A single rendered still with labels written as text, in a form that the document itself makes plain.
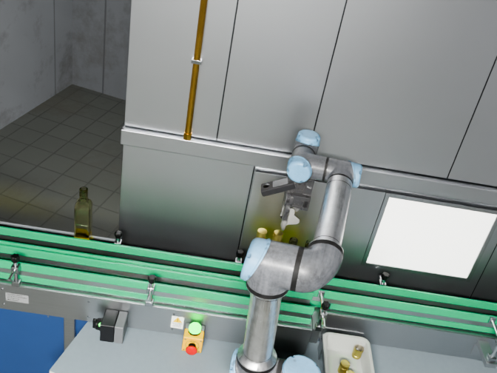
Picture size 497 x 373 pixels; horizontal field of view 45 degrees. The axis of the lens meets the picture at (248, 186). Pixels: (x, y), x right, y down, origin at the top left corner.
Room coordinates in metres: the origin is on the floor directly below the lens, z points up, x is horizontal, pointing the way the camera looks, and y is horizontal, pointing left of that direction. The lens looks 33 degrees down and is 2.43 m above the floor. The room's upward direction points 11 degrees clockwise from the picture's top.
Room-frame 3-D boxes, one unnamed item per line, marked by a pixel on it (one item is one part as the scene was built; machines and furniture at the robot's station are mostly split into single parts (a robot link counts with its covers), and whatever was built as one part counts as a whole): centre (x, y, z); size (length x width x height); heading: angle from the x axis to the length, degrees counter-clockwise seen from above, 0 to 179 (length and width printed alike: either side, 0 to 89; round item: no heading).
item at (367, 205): (1.84, -0.46, 1.15); 0.90 x 0.03 x 0.34; 94
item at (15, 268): (1.46, 0.72, 0.94); 0.07 x 0.04 x 0.13; 4
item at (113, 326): (1.46, 0.37, 0.79); 0.08 x 0.08 x 0.08; 4
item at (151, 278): (1.49, 0.26, 0.94); 0.07 x 0.04 x 0.13; 4
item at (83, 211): (1.75, 0.58, 1.01); 0.06 x 0.06 x 0.26; 5
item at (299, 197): (1.69, -0.16, 1.35); 0.09 x 0.08 x 0.12; 94
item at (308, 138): (1.68, -0.16, 1.51); 0.09 x 0.08 x 0.11; 173
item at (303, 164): (1.59, -0.16, 1.51); 0.11 x 0.11 x 0.08; 83
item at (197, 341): (1.48, 0.09, 0.79); 0.07 x 0.07 x 0.07; 4
